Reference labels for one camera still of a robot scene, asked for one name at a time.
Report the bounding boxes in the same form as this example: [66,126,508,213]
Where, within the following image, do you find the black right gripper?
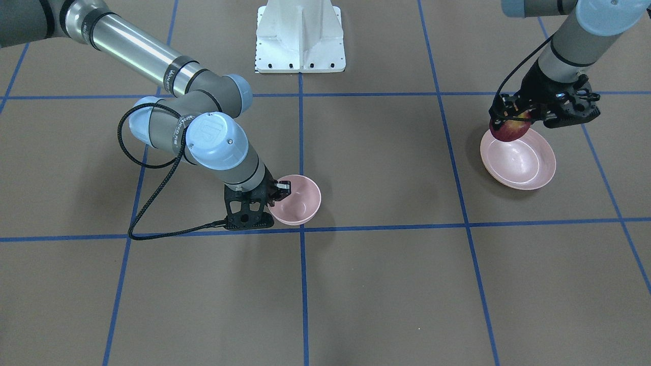
[224,170,291,204]

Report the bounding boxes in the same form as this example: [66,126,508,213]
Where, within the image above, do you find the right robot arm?
[2,1,291,205]

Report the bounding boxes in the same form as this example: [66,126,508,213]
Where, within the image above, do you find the red apple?
[490,116,531,143]

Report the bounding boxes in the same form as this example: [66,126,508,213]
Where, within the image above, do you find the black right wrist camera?
[225,201,275,231]

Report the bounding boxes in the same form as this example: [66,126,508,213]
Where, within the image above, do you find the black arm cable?
[117,103,229,240]
[490,36,555,123]

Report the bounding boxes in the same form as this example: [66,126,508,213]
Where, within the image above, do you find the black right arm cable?
[117,103,229,240]

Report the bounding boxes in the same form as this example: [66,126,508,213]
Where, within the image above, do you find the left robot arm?
[489,1,649,132]

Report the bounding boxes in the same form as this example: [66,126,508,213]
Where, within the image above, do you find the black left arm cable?
[490,36,555,123]

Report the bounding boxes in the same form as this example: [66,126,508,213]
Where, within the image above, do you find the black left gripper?
[490,60,583,126]

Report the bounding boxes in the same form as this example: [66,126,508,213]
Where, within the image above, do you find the pink plate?
[480,129,556,190]

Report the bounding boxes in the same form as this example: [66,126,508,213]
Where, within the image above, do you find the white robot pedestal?
[254,1,346,74]

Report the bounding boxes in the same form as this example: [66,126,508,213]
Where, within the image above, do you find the pink bowl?
[270,174,321,226]

